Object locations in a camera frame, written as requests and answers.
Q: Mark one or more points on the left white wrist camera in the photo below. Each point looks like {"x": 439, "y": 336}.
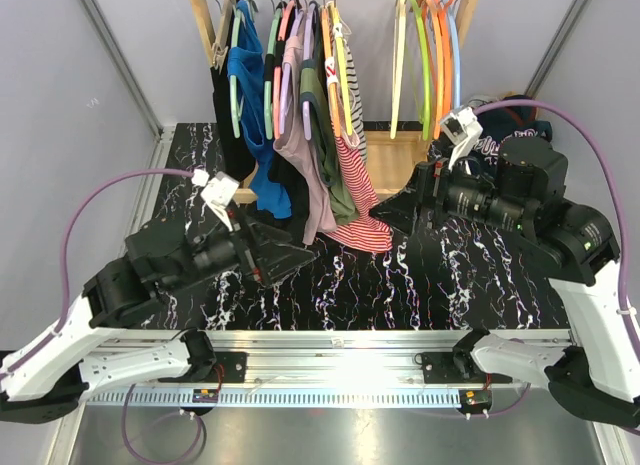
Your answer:
{"x": 216, "y": 192}

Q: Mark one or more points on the black garment on clip hanger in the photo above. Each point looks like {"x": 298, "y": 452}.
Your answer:
{"x": 239, "y": 162}

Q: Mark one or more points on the pink hanger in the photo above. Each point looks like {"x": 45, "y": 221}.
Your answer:
{"x": 288, "y": 14}

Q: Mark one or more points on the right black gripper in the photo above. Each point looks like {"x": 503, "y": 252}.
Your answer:
{"x": 429, "y": 186}

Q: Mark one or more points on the orange empty hanger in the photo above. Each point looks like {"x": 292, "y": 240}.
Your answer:
{"x": 436, "y": 65}
{"x": 442, "y": 37}

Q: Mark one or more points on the black white striped tank top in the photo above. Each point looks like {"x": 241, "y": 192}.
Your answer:
{"x": 355, "y": 103}

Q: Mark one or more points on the mint green hanger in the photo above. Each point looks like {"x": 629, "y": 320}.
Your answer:
{"x": 236, "y": 98}

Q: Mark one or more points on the olive green top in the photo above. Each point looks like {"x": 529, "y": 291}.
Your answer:
{"x": 323, "y": 141}

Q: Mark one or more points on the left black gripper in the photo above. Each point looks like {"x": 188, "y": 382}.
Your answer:
{"x": 277, "y": 255}

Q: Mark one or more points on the blue top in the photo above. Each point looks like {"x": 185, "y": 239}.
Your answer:
{"x": 270, "y": 196}

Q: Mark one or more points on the light blue empty hanger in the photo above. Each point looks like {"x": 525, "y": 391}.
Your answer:
{"x": 455, "y": 55}

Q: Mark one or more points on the orange hanger with red top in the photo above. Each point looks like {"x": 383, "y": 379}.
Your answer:
{"x": 334, "y": 62}

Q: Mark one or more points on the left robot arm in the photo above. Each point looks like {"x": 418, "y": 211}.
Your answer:
{"x": 42, "y": 384}

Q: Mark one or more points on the wooden clip hanger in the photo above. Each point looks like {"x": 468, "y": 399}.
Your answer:
{"x": 220, "y": 47}

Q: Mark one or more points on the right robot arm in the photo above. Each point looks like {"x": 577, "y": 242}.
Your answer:
{"x": 572, "y": 245}

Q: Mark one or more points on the cream empty hanger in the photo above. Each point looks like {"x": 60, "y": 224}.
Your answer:
{"x": 397, "y": 64}

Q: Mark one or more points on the yellow plastic hanger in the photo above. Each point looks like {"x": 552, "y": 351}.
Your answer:
{"x": 344, "y": 105}

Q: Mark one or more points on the red white striped top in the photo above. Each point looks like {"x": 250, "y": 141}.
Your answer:
{"x": 364, "y": 233}

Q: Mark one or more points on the mauve pink top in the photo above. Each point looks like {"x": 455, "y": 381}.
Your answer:
{"x": 297, "y": 150}

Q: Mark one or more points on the wooden clothes rack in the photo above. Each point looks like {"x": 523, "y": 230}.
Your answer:
{"x": 391, "y": 160}

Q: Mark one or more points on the aluminium rail base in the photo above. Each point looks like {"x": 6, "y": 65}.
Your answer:
{"x": 346, "y": 365}

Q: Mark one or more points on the purple hanger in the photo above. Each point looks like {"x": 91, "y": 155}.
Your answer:
{"x": 308, "y": 67}

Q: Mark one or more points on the lilac hanger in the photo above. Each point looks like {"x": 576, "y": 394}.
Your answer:
{"x": 298, "y": 14}

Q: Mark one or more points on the navy printed shirt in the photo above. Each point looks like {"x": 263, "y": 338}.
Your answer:
{"x": 498, "y": 126}

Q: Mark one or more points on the lime green empty hanger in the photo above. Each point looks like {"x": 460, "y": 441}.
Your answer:
{"x": 425, "y": 108}

